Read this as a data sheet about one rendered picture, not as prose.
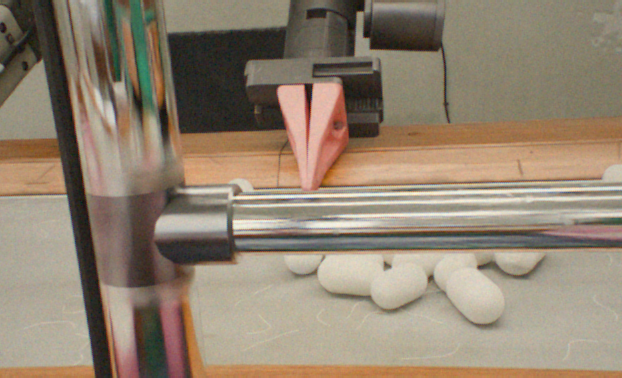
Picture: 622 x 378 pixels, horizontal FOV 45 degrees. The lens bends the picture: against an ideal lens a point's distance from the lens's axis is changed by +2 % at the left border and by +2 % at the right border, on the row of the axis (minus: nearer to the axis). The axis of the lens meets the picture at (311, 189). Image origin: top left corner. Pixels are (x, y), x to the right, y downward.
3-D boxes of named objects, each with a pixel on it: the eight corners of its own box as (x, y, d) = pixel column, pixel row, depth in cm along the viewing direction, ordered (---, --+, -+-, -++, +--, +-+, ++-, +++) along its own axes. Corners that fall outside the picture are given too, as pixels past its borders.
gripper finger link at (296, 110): (372, 166, 48) (375, 59, 53) (266, 168, 49) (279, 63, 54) (378, 218, 54) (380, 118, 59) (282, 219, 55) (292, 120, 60)
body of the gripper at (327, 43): (380, 74, 52) (381, 1, 56) (241, 79, 54) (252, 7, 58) (383, 129, 58) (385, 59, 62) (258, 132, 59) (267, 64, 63)
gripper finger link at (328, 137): (336, 167, 48) (342, 61, 53) (231, 168, 49) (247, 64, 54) (345, 218, 54) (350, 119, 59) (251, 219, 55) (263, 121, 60)
